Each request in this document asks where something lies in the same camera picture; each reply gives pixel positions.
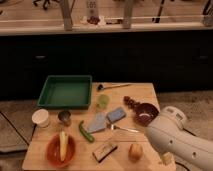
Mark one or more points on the metal fork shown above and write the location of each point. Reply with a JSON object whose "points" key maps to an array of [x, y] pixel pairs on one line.
{"points": [[113, 127]]}

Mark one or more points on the green plastic cup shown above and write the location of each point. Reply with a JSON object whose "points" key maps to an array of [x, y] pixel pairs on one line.
{"points": [[103, 101]]}

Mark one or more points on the blue sponge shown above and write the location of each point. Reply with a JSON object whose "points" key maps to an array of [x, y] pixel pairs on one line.
{"points": [[116, 115]]}

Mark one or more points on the white paper cup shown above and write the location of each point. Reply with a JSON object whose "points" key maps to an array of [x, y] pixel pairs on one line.
{"points": [[41, 118]]}

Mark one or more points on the green plastic tray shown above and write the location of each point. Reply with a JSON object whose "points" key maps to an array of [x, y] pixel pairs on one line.
{"points": [[66, 92]]}

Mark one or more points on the bunch of red grapes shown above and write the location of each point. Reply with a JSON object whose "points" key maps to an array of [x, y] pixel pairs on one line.
{"points": [[130, 103]]}

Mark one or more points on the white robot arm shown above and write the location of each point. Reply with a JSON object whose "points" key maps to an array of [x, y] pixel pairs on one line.
{"points": [[165, 133]]}

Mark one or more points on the orange bowl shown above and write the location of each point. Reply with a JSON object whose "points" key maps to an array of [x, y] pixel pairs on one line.
{"points": [[52, 153]]}

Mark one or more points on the yellow red apple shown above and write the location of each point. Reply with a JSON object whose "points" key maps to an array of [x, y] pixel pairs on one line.
{"points": [[135, 151]]}

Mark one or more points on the green chili pepper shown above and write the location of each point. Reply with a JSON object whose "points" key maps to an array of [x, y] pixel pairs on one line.
{"points": [[85, 134]]}

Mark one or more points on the dark purple bowl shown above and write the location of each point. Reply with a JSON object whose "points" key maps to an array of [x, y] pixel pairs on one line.
{"points": [[145, 114]]}

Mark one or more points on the grey folded cloth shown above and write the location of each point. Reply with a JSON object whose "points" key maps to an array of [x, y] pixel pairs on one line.
{"points": [[97, 124]]}

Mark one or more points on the small metal cup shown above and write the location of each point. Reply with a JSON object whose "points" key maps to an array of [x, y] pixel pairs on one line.
{"points": [[65, 117]]}

